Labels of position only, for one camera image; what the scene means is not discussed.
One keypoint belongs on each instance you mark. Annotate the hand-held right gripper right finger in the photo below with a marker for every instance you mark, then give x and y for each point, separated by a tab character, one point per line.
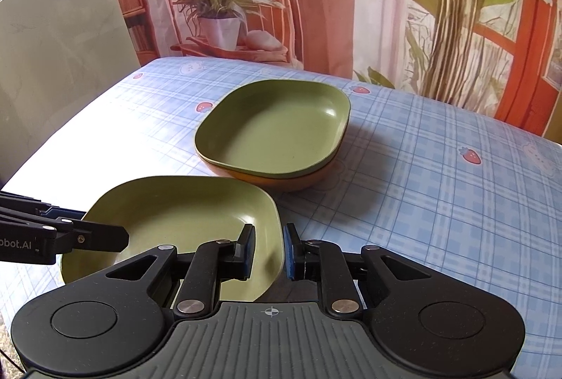
289	251

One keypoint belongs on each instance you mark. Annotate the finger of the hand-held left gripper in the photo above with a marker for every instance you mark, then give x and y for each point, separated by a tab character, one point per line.
99	238
39	212

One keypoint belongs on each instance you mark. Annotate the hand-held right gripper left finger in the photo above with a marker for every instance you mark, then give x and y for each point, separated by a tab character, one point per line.
250	249

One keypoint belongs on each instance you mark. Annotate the orange bowl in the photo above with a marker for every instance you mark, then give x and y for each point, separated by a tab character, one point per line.
281	184

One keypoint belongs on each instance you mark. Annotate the light green plate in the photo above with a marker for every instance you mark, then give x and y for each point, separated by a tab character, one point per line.
175	212

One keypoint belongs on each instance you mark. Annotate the green bowl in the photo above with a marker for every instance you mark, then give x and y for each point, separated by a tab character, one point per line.
272	128

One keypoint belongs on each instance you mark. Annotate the blue checked tablecloth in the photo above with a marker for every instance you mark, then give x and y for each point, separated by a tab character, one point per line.
439	207

